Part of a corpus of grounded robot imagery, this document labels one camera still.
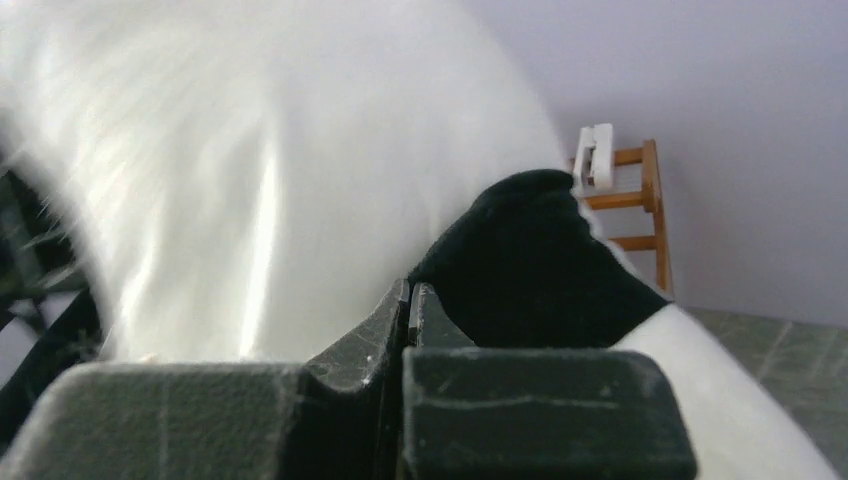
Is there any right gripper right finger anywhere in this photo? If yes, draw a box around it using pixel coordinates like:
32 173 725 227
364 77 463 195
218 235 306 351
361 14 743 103
401 284 698 480

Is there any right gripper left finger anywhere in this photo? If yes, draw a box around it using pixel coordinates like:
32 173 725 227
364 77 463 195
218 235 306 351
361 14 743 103
1 280 410 479

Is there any black white checkered pillowcase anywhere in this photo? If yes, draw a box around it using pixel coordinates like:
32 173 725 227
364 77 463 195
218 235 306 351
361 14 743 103
408 169 837 479

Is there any white pillow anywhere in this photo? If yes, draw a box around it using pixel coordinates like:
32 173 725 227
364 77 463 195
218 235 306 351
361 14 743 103
1 1 564 363

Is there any white clip on rack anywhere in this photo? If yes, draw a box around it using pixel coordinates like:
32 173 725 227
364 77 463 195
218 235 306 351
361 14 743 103
572 123 615 191

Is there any wooden shelf rack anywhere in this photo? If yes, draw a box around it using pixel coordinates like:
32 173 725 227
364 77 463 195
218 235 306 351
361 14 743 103
573 139 674 297

